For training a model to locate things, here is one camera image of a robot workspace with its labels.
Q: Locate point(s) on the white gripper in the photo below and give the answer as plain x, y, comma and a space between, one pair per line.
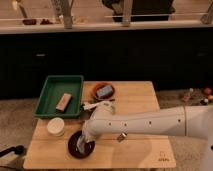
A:
88, 135

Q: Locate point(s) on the light blue towel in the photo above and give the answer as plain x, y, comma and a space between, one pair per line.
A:
81, 144

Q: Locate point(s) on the purple bowl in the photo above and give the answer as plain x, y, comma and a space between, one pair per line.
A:
73, 149

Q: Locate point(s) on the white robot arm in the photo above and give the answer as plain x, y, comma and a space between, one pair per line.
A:
192, 121

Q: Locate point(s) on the orange bowl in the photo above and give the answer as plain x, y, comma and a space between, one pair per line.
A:
98, 86

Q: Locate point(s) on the white brush tool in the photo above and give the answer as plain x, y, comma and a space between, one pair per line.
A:
88, 106

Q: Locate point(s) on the white round container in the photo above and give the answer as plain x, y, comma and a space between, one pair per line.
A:
56, 126

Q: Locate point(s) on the wooden block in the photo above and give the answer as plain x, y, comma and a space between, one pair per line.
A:
64, 101

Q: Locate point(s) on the blue sponge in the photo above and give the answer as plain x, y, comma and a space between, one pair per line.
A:
104, 91

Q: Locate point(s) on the green plastic tray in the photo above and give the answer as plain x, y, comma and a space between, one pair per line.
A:
54, 88

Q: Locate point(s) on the white railing shelf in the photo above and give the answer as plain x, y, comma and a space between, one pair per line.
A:
91, 15

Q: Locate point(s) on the person in dark clothes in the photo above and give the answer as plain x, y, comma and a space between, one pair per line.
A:
142, 10

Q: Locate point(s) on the black cable plug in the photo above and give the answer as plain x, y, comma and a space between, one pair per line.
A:
18, 150

